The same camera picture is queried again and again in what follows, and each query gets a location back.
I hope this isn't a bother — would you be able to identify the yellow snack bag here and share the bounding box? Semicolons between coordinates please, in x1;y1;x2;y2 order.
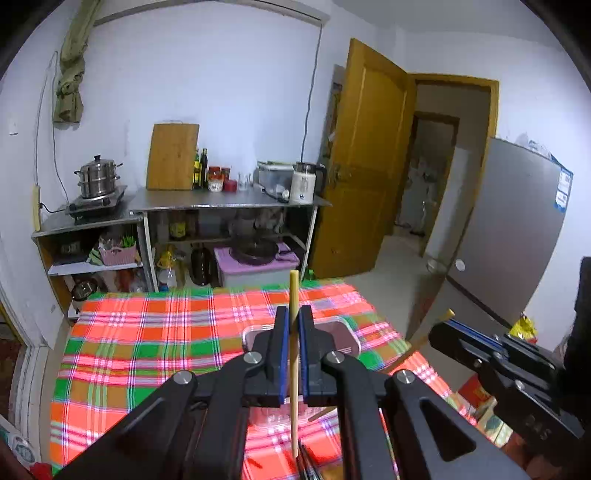
508;312;539;345

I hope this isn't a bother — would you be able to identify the dark glass jug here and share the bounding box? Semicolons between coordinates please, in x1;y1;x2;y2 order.
189;243;212;286

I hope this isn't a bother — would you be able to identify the silver refrigerator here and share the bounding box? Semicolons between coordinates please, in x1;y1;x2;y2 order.
449;136;574;329

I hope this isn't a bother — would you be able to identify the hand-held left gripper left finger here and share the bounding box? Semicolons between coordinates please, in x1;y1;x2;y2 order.
55;305;291;480

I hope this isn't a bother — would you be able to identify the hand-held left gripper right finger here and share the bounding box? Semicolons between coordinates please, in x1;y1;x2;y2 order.
298;305;532;480

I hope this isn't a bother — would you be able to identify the wall poster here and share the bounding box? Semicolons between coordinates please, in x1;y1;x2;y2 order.
322;65;346;163

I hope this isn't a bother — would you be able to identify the induction cooker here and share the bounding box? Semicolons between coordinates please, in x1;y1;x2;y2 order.
65;185;129;221

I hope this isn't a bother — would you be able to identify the small pink shelf basket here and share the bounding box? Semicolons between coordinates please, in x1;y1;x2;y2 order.
99;243;139;267

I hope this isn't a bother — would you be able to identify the pink plastic utensil basket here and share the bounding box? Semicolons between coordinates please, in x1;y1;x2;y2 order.
240;316;363;432

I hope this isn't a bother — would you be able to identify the wooden door frame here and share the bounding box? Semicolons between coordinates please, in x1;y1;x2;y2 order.
410;73;500;259

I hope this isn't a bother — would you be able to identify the purple storage box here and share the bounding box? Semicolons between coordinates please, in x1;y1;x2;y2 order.
213;244;301;288

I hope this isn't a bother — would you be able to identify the printed white bag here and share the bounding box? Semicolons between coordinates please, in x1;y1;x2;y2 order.
0;415;40;468

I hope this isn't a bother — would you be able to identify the white electric kettle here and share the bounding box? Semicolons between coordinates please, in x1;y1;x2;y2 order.
288;161;328;205

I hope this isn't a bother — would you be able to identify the steel bowl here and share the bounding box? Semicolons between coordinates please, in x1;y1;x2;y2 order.
71;278;99;302

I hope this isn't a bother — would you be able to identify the wooden door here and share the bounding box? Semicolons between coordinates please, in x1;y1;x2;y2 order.
308;38;417;280

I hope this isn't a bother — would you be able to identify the steel steamer pot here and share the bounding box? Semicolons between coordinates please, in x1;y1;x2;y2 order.
74;155;124;199

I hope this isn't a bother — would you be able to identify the wooden chopstick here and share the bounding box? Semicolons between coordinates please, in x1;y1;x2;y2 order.
409;310;455;356
288;270;301;459

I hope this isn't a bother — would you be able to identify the steel kitchen table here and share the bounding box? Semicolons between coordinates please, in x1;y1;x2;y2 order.
130;186;334;292

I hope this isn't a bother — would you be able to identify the clear plastic bottle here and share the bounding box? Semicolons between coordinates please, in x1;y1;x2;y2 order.
156;258;179;291

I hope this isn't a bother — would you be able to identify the dark wall cable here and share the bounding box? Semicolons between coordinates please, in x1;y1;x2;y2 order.
299;21;324;163

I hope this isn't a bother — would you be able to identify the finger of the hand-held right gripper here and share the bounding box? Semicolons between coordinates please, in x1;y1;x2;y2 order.
441;318;561;371
428;324;551;394

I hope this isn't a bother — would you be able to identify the thin white wall cable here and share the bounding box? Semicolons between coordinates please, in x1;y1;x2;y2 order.
36;50;71;205

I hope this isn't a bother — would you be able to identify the knotted green curtain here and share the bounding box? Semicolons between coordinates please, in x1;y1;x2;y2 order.
52;0;106;124

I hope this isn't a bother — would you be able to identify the clear plastic container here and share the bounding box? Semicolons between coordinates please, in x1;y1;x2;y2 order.
256;160;296;198

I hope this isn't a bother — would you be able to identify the plaid tablecloth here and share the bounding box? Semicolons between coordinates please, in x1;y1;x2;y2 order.
48;279;476;480

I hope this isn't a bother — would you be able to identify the black wok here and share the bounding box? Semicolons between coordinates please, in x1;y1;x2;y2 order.
229;239;293;267

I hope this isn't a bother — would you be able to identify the red cardboard box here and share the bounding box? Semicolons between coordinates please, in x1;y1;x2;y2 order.
456;374;498;409

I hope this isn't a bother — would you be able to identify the wooden cutting board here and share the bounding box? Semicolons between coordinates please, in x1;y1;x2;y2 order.
146;122;201;191

